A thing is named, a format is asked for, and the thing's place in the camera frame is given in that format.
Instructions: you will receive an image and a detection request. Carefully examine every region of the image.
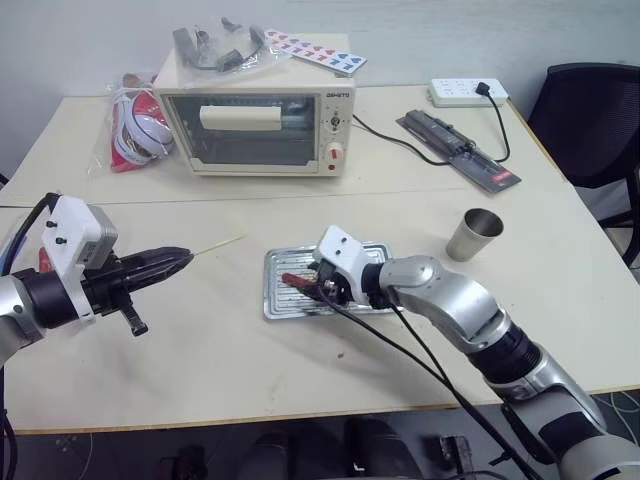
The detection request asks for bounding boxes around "black office chair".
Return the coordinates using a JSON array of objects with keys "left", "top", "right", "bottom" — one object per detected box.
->
[{"left": 526, "top": 61, "right": 640, "bottom": 281}]

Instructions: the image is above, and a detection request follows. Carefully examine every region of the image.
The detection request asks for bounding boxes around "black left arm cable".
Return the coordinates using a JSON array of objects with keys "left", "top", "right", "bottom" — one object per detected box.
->
[{"left": 0, "top": 191, "right": 59, "bottom": 277}]

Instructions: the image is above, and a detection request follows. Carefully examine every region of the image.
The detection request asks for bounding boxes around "black headset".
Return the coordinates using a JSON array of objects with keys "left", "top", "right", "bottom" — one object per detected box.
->
[{"left": 172, "top": 16, "right": 267, "bottom": 74}]

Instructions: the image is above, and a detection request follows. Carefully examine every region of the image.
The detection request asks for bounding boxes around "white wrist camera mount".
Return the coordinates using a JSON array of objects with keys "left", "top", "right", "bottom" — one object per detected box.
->
[
  {"left": 310, "top": 225, "right": 374, "bottom": 304},
  {"left": 40, "top": 195, "right": 120, "bottom": 322}
]

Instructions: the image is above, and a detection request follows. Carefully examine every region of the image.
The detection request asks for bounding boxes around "stainless steel cup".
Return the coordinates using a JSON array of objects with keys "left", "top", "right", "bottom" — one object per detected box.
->
[{"left": 445, "top": 207, "right": 506, "bottom": 263}]

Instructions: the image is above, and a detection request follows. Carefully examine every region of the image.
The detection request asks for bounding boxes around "clear plastic bag with headset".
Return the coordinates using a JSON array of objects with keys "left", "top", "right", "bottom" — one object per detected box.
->
[{"left": 171, "top": 18, "right": 297, "bottom": 85}]

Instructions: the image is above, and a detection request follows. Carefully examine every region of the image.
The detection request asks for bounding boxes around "white power strip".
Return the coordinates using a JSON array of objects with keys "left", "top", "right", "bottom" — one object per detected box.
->
[{"left": 426, "top": 76, "right": 511, "bottom": 108}]

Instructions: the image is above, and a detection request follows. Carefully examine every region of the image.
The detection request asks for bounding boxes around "ribbed metal baking tray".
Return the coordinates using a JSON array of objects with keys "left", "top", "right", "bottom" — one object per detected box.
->
[{"left": 261, "top": 242, "right": 397, "bottom": 323}]

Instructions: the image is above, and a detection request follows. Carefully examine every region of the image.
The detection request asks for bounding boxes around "cream toaster oven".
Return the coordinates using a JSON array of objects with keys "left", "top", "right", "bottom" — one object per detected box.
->
[{"left": 151, "top": 33, "right": 358, "bottom": 179}]

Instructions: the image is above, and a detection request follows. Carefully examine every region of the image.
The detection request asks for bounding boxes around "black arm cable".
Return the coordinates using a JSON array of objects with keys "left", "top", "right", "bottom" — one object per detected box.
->
[
  {"left": 323, "top": 283, "right": 509, "bottom": 480},
  {"left": 0, "top": 191, "right": 59, "bottom": 277},
  {"left": 392, "top": 302, "right": 531, "bottom": 480}
]

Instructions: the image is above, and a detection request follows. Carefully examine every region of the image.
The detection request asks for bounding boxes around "black power cord with plug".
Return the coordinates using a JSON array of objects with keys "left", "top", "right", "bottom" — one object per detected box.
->
[{"left": 351, "top": 81, "right": 513, "bottom": 166}]

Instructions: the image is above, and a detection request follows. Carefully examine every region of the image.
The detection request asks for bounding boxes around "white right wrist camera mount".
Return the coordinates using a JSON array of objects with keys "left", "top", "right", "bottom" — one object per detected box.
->
[{"left": 310, "top": 225, "right": 374, "bottom": 304}]

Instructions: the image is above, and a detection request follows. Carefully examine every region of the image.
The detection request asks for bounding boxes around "white coiled band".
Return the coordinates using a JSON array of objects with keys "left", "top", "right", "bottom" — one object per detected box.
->
[{"left": 113, "top": 88, "right": 175, "bottom": 167}]

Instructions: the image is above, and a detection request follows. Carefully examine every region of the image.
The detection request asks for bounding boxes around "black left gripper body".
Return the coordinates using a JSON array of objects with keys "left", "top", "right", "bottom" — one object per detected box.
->
[{"left": 80, "top": 253, "right": 151, "bottom": 338}]

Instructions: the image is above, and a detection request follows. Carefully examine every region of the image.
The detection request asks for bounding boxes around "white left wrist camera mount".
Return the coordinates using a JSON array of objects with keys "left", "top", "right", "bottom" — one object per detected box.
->
[{"left": 40, "top": 195, "right": 120, "bottom": 322}]

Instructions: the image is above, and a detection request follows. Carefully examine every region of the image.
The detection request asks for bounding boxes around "black device on grey plate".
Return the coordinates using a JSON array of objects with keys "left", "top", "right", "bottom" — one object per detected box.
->
[{"left": 395, "top": 108, "right": 523, "bottom": 195}]

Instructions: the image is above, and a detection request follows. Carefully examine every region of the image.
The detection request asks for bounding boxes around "white card with heart stickers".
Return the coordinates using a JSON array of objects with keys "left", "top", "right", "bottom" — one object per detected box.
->
[{"left": 263, "top": 27, "right": 369, "bottom": 77}]

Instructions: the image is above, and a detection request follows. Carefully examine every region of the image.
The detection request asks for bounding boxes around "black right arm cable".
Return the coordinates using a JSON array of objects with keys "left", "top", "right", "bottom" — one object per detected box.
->
[
  {"left": 323, "top": 283, "right": 509, "bottom": 480},
  {"left": 392, "top": 302, "right": 531, "bottom": 480}
]

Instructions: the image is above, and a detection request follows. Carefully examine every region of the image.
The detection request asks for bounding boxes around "thin wooden skewer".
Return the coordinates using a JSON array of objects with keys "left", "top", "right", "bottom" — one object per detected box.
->
[{"left": 187, "top": 234, "right": 248, "bottom": 259}]

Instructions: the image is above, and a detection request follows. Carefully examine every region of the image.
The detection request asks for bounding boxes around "red sausage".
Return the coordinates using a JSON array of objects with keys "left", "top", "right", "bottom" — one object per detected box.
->
[{"left": 281, "top": 272, "right": 314, "bottom": 292}]

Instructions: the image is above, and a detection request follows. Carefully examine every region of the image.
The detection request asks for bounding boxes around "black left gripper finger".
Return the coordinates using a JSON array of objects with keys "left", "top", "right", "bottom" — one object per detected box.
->
[
  {"left": 117, "top": 246, "right": 194, "bottom": 274},
  {"left": 124, "top": 259, "right": 191, "bottom": 292}
]

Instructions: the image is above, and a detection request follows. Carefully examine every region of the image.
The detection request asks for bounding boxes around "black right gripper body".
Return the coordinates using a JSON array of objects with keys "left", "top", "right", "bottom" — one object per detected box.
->
[{"left": 309, "top": 258, "right": 356, "bottom": 307}]

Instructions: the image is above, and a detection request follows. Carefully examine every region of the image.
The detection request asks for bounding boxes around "clear bag with red contents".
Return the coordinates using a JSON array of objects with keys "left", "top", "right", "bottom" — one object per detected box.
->
[{"left": 86, "top": 71, "right": 176, "bottom": 177}]

